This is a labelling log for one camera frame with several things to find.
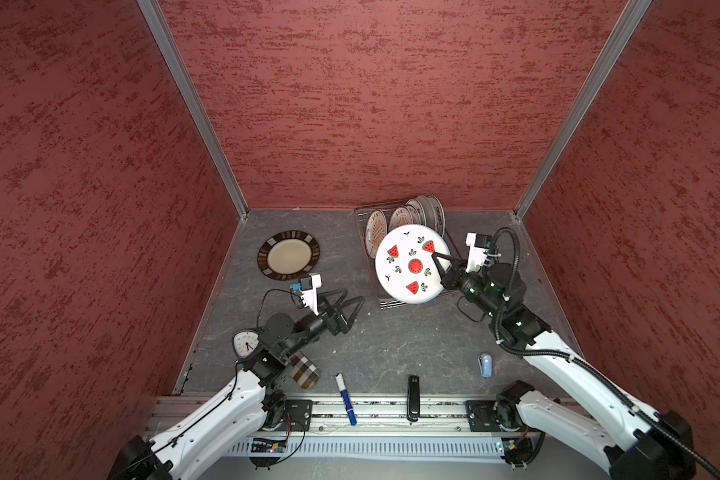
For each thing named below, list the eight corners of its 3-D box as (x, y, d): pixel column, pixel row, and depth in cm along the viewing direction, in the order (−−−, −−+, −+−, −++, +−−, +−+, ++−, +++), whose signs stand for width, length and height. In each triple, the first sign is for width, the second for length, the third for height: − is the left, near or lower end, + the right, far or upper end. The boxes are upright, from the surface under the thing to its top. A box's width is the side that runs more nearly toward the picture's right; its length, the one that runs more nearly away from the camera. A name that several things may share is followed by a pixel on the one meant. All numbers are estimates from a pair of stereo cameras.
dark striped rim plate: (253, 280, 102) (251, 276, 100) (266, 234, 116) (265, 230, 114) (316, 280, 102) (315, 276, 100) (322, 235, 116) (321, 230, 114)
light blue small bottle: (481, 378, 82) (486, 374, 79) (476, 356, 86) (480, 352, 83) (491, 378, 82) (496, 374, 79) (486, 356, 86) (490, 352, 83)
